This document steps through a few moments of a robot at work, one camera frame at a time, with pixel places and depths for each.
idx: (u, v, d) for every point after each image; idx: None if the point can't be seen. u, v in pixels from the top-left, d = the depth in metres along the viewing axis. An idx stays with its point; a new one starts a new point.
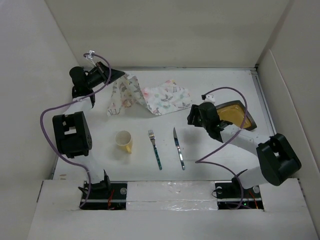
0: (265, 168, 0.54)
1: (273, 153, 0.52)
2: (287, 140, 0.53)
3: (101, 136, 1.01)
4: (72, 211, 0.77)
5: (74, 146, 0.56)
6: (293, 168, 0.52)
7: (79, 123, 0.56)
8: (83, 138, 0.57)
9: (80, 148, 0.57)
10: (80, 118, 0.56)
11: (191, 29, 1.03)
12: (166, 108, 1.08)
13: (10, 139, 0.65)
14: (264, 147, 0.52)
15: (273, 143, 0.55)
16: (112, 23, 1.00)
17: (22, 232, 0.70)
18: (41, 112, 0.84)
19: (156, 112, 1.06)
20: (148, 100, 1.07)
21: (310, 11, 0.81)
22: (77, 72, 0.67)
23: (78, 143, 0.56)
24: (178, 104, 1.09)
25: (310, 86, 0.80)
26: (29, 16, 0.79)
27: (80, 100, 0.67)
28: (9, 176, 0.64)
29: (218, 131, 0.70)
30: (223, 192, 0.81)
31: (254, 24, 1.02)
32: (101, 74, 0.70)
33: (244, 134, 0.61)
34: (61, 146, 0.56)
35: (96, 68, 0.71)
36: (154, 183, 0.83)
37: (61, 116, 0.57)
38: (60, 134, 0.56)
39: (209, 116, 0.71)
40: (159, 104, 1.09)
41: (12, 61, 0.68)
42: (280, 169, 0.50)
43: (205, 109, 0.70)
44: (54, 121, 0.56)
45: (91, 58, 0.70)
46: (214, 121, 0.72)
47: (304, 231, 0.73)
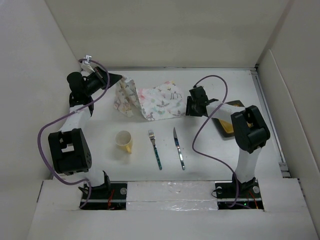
0: (237, 134, 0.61)
1: (244, 120, 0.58)
2: (259, 111, 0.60)
3: (101, 136, 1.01)
4: (72, 211, 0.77)
5: (72, 166, 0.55)
6: (262, 135, 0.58)
7: (76, 142, 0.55)
8: (82, 158, 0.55)
9: (79, 167, 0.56)
10: (77, 136, 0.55)
11: (192, 29, 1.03)
12: (161, 113, 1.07)
13: (10, 140, 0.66)
14: (237, 114, 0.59)
15: (248, 114, 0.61)
16: (111, 24, 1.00)
17: (23, 231, 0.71)
18: (41, 113, 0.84)
19: (150, 117, 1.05)
20: (142, 103, 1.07)
21: (311, 11, 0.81)
22: (76, 79, 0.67)
23: (77, 163, 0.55)
24: (173, 111, 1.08)
25: (310, 85, 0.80)
26: (29, 17, 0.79)
27: (78, 111, 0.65)
28: (9, 176, 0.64)
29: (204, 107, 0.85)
30: (223, 192, 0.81)
31: (254, 24, 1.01)
32: (100, 80, 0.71)
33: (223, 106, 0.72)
34: (58, 165, 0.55)
35: (95, 73, 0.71)
36: (154, 183, 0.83)
37: (57, 134, 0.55)
38: (57, 155, 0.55)
39: (196, 95, 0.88)
40: (154, 109, 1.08)
41: (12, 61, 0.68)
42: (249, 135, 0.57)
43: (194, 90, 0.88)
44: (50, 140, 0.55)
45: (87, 64, 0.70)
46: (202, 99, 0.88)
47: (304, 231, 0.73)
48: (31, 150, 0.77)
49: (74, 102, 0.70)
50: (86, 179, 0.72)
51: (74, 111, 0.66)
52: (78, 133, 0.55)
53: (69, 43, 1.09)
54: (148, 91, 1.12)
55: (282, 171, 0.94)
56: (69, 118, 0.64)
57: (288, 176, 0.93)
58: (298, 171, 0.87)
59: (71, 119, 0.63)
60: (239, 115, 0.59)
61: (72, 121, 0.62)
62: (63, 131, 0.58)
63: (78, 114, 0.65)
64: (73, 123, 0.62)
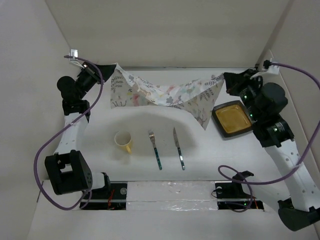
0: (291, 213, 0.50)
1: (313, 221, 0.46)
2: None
3: (101, 137, 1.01)
4: (72, 211, 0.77)
5: (73, 188, 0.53)
6: None
7: (75, 166, 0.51)
8: (83, 182, 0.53)
9: (80, 188, 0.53)
10: (77, 160, 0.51)
11: (192, 30, 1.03)
12: (190, 92, 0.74)
13: (10, 140, 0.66)
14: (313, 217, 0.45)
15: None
16: (112, 24, 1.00)
17: (23, 231, 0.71)
18: (41, 114, 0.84)
19: (178, 101, 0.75)
20: (168, 91, 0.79)
21: (311, 12, 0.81)
22: (67, 84, 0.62)
23: (78, 185, 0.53)
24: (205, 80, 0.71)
25: (311, 86, 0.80)
26: (30, 18, 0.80)
27: (74, 124, 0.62)
28: (9, 176, 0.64)
29: (271, 134, 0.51)
30: (223, 192, 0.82)
31: (254, 24, 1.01)
32: (92, 76, 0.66)
33: (302, 176, 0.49)
34: (58, 188, 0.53)
35: (85, 70, 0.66)
36: (154, 183, 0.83)
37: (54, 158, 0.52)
38: (56, 179, 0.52)
39: (269, 112, 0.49)
40: (183, 90, 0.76)
41: (11, 61, 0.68)
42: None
43: (273, 102, 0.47)
44: (48, 166, 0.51)
45: (74, 61, 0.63)
46: (271, 116, 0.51)
47: (305, 231, 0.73)
48: (30, 150, 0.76)
49: (69, 107, 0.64)
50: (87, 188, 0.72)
51: (69, 123, 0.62)
52: (77, 155, 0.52)
53: (69, 43, 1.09)
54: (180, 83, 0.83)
55: None
56: (65, 133, 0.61)
57: None
58: None
59: (68, 135, 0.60)
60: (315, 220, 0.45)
61: (70, 137, 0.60)
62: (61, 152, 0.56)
63: (74, 127, 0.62)
64: (71, 141, 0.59)
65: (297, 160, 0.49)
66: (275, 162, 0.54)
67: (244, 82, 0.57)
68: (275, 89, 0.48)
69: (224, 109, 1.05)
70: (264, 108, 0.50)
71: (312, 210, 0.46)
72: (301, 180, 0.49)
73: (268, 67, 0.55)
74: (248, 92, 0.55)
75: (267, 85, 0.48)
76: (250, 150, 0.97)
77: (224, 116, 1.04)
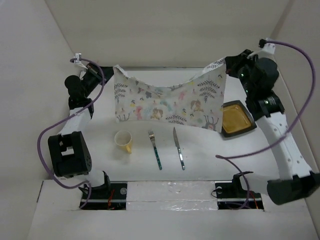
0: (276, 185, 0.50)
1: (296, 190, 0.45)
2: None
3: (101, 137, 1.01)
4: (72, 211, 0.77)
5: (72, 169, 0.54)
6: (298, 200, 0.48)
7: (76, 144, 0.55)
8: (81, 162, 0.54)
9: (78, 169, 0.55)
10: (77, 139, 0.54)
11: (192, 30, 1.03)
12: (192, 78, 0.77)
13: (10, 139, 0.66)
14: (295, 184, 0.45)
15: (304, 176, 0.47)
16: (111, 24, 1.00)
17: (23, 231, 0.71)
18: (41, 114, 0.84)
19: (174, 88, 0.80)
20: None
21: (311, 12, 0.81)
22: (74, 83, 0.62)
23: (76, 166, 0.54)
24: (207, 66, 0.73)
25: (312, 86, 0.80)
26: (31, 18, 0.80)
27: (78, 114, 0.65)
28: (9, 176, 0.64)
29: (261, 107, 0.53)
30: (222, 192, 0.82)
31: (255, 25, 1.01)
32: (96, 76, 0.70)
33: (288, 146, 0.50)
34: (58, 168, 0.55)
35: (88, 70, 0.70)
36: (154, 183, 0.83)
37: (57, 137, 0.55)
38: (57, 158, 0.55)
39: (260, 84, 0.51)
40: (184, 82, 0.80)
41: (12, 61, 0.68)
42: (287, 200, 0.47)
43: (263, 73, 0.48)
44: (51, 144, 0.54)
45: (79, 62, 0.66)
46: (263, 90, 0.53)
47: (305, 231, 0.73)
48: (31, 150, 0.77)
49: (75, 104, 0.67)
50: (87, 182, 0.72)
51: (74, 114, 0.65)
52: (77, 135, 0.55)
53: (69, 43, 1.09)
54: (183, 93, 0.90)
55: None
56: (69, 121, 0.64)
57: None
58: None
59: (72, 122, 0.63)
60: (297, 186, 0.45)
61: (72, 125, 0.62)
62: (64, 134, 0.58)
63: (79, 116, 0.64)
64: (74, 126, 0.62)
65: (285, 131, 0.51)
66: (265, 133, 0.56)
67: (242, 61, 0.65)
68: (269, 63, 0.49)
69: (223, 109, 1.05)
70: (257, 81, 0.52)
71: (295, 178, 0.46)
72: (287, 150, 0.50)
73: (264, 45, 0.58)
74: (245, 70, 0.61)
75: (260, 59, 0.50)
76: (250, 150, 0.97)
77: (224, 116, 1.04)
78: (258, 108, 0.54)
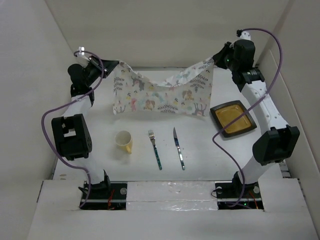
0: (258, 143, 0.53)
1: (275, 142, 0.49)
2: (298, 137, 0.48)
3: (101, 137, 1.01)
4: (72, 211, 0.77)
5: (74, 149, 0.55)
6: (281, 155, 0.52)
7: (78, 127, 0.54)
8: (83, 142, 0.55)
9: (80, 150, 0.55)
10: (79, 121, 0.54)
11: (192, 30, 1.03)
12: (186, 76, 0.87)
13: (10, 139, 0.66)
14: (274, 135, 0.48)
15: (283, 131, 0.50)
16: (111, 24, 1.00)
17: (23, 231, 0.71)
18: (41, 114, 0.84)
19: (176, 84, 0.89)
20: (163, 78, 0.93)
21: (311, 12, 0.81)
22: (76, 71, 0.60)
23: (78, 146, 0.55)
24: (198, 65, 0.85)
25: (311, 86, 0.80)
26: (31, 18, 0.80)
27: (79, 100, 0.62)
28: (9, 176, 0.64)
29: (244, 77, 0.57)
30: (222, 192, 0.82)
31: (254, 25, 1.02)
32: (97, 67, 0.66)
33: (267, 105, 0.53)
34: (61, 148, 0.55)
35: (91, 62, 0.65)
36: (154, 183, 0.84)
37: (60, 119, 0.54)
38: (59, 138, 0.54)
39: (241, 57, 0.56)
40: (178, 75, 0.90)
41: (12, 61, 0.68)
42: (271, 155, 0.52)
43: (242, 47, 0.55)
44: (54, 126, 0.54)
45: (82, 55, 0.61)
46: (245, 64, 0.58)
47: (305, 231, 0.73)
48: (31, 150, 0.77)
49: (76, 93, 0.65)
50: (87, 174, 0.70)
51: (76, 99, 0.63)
52: (78, 119, 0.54)
53: (69, 43, 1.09)
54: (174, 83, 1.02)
55: (282, 171, 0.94)
56: (70, 107, 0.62)
57: (288, 176, 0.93)
58: (298, 171, 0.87)
59: (72, 108, 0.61)
60: (275, 136, 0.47)
61: (74, 112, 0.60)
62: (66, 116, 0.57)
63: (79, 103, 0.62)
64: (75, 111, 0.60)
65: (264, 93, 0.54)
66: (248, 100, 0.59)
67: (225, 51, 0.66)
68: (247, 41, 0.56)
69: (223, 109, 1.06)
70: (238, 56, 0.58)
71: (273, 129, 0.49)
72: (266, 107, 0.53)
73: (241, 34, 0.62)
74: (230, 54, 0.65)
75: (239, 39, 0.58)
76: (250, 150, 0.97)
77: (224, 116, 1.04)
78: (243, 80, 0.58)
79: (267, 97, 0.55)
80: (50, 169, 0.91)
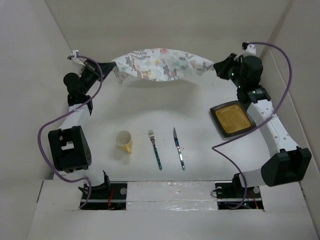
0: (266, 166, 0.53)
1: (285, 166, 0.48)
2: (308, 161, 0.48)
3: (101, 137, 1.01)
4: (72, 211, 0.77)
5: (72, 163, 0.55)
6: (293, 179, 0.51)
7: (76, 139, 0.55)
8: (82, 156, 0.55)
9: (78, 164, 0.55)
10: (77, 134, 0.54)
11: (192, 30, 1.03)
12: (184, 68, 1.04)
13: (10, 140, 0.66)
14: (284, 157, 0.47)
15: (294, 153, 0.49)
16: (111, 24, 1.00)
17: (23, 231, 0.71)
18: (41, 114, 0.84)
19: (174, 74, 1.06)
20: (163, 59, 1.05)
21: (311, 12, 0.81)
22: (74, 79, 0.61)
23: (77, 160, 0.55)
24: (196, 64, 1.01)
25: (312, 85, 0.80)
26: (31, 18, 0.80)
27: (77, 110, 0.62)
28: (9, 176, 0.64)
29: (249, 97, 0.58)
30: (222, 192, 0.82)
31: (254, 25, 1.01)
32: (94, 72, 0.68)
33: (275, 126, 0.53)
34: (58, 162, 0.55)
35: (87, 67, 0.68)
36: (154, 183, 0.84)
37: (57, 131, 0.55)
38: (56, 152, 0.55)
39: (248, 76, 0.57)
40: (177, 64, 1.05)
41: (12, 61, 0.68)
42: (281, 179, 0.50)
43: (249, 66, 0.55)
44: (51, 138, 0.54)
45: (76, 59, 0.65)
46: (251, 82, 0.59)
47: (305, 231, 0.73)
48: (31, 150, 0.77)
49: (73, 101, 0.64)
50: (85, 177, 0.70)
51: (73, 109, 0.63)
52: (76, 131, 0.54)
53: (69, 43, 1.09)
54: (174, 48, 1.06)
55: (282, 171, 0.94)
56: (68, 117, 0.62)
57: None
58: None
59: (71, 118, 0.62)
60: (286, 159, 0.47)
61: (72, 123, 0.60)
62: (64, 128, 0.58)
63: (77, 113, 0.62)
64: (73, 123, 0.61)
65: (271, 113, 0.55)
66: (255, 119, 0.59)
67: (230, 62, 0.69)
68: (256, 60, 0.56)
69: (223, 109, 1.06)
70: (245, 74, 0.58)
71: (282, 150, 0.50)
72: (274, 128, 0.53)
73: (247, 48, 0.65)
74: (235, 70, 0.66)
75: (247, 56, 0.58)
76: (250, 150, 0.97)
77: (224, 116, 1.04)
78: (247, 99, 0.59)
79: (275, 117, 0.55)
80: (50, 169, 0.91)
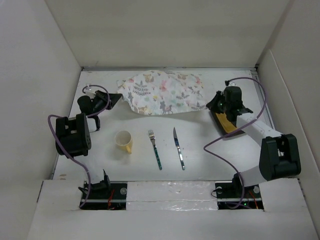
0: (262, 159, 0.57)
1: (275, 149, 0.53)
2: (296, 143, 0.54)
3: (101, 137, 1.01)
4: (72, 211, 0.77)
5: (73, 144, 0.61)
6: (291, 170, 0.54)
7: (79, 124, 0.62)
8: (82, 139, 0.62)
9: (80, 146, 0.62)
10: (82, 119, 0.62)
11: (192, 30, 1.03)
12: (179, 106, 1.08)
13: (10, 140, 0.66)
14: (270, 141, 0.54)
15: (282, 142, 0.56)
16: (111, 24, 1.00)
17: (23, 231, 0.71)
18: (41, 114, 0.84)
19: (169, 109, 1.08)
20: (162, 96, 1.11)
21: (311, 12, 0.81)
22: (86, 101, 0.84)
23: (78, 143, 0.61)
24: (192, 104, 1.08)
25: (312, 85, 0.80)
26: (31, 18, 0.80)
27: None
28: (8, 176, 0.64)
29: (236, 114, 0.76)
30: (222, 192, 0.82)
31: (254, 25, 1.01)
32: (103, 99, 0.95)
33: (259, 124, 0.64)
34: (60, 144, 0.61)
35: (97, 95, 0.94)
36: (154, 183, 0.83)
37: (65, 119, 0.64)
38: (61, 131, 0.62)
39: (231, 99, 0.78)
40: (174, 101, 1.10)
41: (11, 61, 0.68)
42: (277, 169, 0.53)
43: (230, 91, 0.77)
44: (59, 124, 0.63)
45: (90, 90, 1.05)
46: (235, 104, 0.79)
47: (305, 231, 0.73)
48: (31, 150, 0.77)
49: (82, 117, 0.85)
50: (85, 169, 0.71)
51: None
52: (82, 116, 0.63)
53: (69, 43, 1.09)
54: (171, 83, 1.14)
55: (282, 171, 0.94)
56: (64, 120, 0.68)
57: None
58: None
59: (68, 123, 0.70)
60: (272, 143, 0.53)
61: None
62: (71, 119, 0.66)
63: None
64: None
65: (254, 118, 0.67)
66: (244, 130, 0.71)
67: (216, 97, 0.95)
68: (235, 88, 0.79)
69: None
70: (229, 98, 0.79)
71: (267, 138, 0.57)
72: (258, 126, 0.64)
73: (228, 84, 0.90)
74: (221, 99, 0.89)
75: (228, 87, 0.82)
76: (250, 150, 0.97)
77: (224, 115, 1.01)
78: (234, 117, 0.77)
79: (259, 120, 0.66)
80: (50, 169, 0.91)
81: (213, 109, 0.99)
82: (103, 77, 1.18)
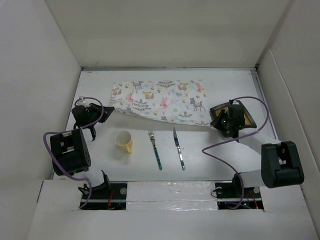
0: (263, 167, 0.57)
1: (275, 155, 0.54)
2: (296, 149, 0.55)
3: (101, 137, 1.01)
4: (72, 211, 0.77)
5: (73, 164, 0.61)
6: (293, 176, 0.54)
7: (76, 141, 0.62)
8: (81, 156, 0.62)
9: (79, 165, 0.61)
10: (78, 135, 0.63)
11: (192, 29, 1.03)
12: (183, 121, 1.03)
13: (9, 140, 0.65)
14: (270, 146, 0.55)
15: (282, 150, 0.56)
16: (111, 24, 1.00)
17: (22, 231, 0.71)
18: (41, 114, 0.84)
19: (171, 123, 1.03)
20: (163, 111, 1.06)
21: (311, 12, 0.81)
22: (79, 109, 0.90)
23: (77, 162, 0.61)
24: (195, 120, 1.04)
25: (312, 86, 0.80)
26: (31, 18, 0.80)
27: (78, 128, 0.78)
28: (8, 176, 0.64)
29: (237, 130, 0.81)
30: (222, 192, 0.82)
31: (255, 24, 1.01)
32: (98, 110, 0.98)
33: (260, 135, 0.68)
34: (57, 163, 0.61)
35: (92, 107, 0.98)
36: (154, 183, 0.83)
37: (59, 136, 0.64)
38: (57, 149, 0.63)
39: (234, 116, 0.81)
40: (176, 117, 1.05)
41: (11, 61, 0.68)
42: (279, 174, 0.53)
43: (233, 108, 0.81)
44: (53, 141, 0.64)
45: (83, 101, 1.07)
46: (237, 121, 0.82)
47: (305, 231, 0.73)
48: (30, 150, 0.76)
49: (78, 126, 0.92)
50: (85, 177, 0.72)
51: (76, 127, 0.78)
52: (78, 132, 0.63)
53: (69, 43, 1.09)
54: (172, 101, 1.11)
55: None
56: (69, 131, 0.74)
57: None
58: None
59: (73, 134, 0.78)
60: (271, 148, 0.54)
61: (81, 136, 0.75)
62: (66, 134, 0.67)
63: None
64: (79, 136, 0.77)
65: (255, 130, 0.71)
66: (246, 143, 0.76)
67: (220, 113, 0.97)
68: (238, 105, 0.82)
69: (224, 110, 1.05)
70: (231, 115, 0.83)
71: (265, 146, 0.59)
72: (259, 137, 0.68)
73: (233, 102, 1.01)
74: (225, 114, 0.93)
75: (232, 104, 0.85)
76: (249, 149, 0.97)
77: None
78: (237, 133, 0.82)
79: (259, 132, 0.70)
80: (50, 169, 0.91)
81: (217, 126, 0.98)
82: (103, 77, 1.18)
